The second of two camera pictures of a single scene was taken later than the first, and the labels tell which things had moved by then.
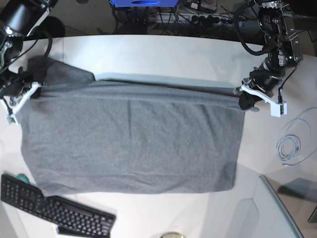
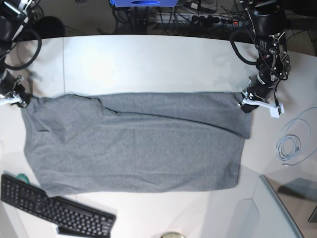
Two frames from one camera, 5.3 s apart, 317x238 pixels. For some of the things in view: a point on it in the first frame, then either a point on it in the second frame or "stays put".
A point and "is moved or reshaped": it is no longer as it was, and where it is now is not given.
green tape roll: [23, 177] stays put
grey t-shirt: [82, 136] is moved or reshaped
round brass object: [172, 235] stays put
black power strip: [199, 19] stays put
